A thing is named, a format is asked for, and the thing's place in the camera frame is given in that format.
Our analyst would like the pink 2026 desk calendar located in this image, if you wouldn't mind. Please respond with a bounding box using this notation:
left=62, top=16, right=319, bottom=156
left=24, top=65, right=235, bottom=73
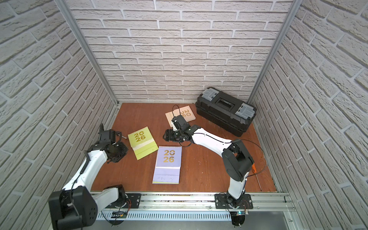
left=165, top=105, right=196, bottom=127

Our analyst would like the green 2026 calendar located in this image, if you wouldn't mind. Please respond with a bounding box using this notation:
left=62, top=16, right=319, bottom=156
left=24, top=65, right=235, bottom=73
left=128, top=126, right=159, bottom=160

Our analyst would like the purple 2026 calendar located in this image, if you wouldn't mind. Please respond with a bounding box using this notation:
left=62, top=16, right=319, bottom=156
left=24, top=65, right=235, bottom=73
left=152, top=146, right=182, bottom=184

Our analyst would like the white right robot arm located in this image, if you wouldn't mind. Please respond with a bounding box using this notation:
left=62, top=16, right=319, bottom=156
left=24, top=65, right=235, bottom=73
left=163, top=125, right=254, bottom=206

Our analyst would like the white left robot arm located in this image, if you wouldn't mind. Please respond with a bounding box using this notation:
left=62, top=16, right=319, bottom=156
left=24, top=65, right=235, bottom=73
left=48, top=125, right=131, bottom=230

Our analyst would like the black plastic toolbox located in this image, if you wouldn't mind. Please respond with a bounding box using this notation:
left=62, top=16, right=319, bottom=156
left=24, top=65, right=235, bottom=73
left=195, top=87, right=257, bottom=137

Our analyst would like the orange utility knife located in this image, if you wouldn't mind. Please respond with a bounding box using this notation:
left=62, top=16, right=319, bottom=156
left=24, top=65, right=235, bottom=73
left=252, top=164, right=257, bottom=174

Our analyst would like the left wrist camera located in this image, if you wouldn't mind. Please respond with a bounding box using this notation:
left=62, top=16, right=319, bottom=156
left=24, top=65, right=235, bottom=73
left=99, top=129, right=122, bottom=145

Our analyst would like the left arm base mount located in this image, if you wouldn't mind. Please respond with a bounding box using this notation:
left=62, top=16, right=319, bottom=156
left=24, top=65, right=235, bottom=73
left=100, top=185, right=142, bottom=227

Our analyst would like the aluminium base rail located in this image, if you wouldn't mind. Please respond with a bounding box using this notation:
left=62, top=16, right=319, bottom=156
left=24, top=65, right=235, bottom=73
left=97, top=192, right=296, bottom=221

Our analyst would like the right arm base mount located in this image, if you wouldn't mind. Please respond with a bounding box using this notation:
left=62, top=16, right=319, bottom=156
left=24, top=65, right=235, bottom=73
left=214, top=193, right=254, bottom=227

